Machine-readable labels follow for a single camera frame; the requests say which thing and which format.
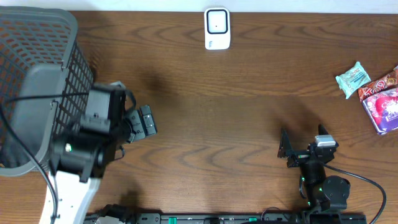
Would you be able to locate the orange red snack bar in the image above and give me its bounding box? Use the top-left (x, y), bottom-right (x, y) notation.
top-left (358, 70), bottom-right (397, 102)

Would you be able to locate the teal wet wipes packet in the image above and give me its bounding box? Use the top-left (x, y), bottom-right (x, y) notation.
top-left (335, 62), bottom-right (371, 99)

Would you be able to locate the purple red snack packet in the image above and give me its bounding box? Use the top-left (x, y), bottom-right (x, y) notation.
top-left (362, 88), bottom-right (397, 135)

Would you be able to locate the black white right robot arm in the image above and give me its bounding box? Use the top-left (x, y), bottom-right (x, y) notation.
top-left (277, 124), bottom-right (351, 212)

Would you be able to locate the grey plastic basket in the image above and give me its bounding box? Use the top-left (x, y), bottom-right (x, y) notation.
top-left (1, 6), bottom-right (94, 170)

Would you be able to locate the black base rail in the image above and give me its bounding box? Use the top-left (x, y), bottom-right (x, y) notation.
top-left (83, 204), bottom-right (367, 224)

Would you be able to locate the white barcode scanner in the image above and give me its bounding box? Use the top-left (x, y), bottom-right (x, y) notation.
top-left (204, 7), bottom-right (231, 50)

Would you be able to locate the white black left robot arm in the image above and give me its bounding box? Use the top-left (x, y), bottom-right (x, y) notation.
top-left (40, 82), bottom-right (157, 223)

